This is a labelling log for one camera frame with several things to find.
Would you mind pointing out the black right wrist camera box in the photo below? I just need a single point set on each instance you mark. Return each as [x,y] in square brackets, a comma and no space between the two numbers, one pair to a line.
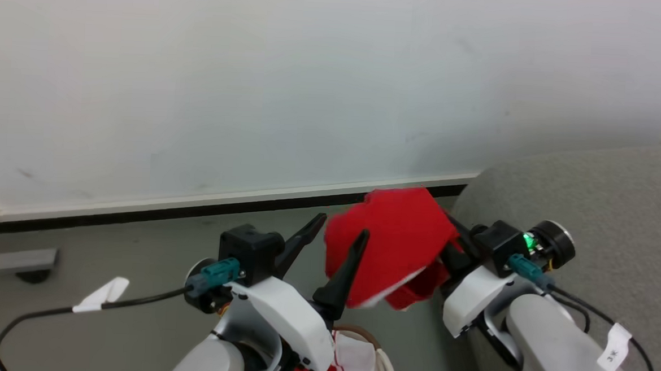
[500,242]

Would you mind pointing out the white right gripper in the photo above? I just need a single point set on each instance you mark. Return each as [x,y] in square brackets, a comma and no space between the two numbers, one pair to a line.
[474,297]

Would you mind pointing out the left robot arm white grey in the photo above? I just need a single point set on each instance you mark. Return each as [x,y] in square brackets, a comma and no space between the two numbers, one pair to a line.
[225,355]

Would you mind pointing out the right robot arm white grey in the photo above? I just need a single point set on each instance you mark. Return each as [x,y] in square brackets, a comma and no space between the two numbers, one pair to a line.
[554,350]

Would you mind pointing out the grey fabric sofa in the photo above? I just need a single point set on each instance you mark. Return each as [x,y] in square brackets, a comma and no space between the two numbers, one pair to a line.
[601,194]

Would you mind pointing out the grey floor plate black foot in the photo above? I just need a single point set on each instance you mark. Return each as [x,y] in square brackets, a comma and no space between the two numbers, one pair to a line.
[15,260]

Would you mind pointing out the black right wrist flange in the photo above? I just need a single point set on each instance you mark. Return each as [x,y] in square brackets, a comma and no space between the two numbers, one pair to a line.
[556,242]

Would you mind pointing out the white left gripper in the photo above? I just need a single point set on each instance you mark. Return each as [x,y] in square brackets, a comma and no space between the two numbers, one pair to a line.
[292,313]

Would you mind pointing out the laundry basket with beige rim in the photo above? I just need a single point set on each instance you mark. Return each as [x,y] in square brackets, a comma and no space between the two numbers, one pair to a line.
[386,364]

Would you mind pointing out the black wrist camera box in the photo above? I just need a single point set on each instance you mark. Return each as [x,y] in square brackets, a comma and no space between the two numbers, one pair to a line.
[500,242]
[250,252]

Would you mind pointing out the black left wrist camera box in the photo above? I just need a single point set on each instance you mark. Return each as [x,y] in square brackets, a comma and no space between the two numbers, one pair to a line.
[250,252]

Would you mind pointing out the white baseboard with black strip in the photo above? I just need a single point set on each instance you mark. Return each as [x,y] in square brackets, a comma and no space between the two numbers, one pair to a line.
[222,202]

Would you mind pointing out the red clothing item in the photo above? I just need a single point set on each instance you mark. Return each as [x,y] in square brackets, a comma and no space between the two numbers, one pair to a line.
[389,245]

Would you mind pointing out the white cloth with red stripe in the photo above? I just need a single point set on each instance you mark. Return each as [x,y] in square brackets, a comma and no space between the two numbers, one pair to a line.
[358,359]

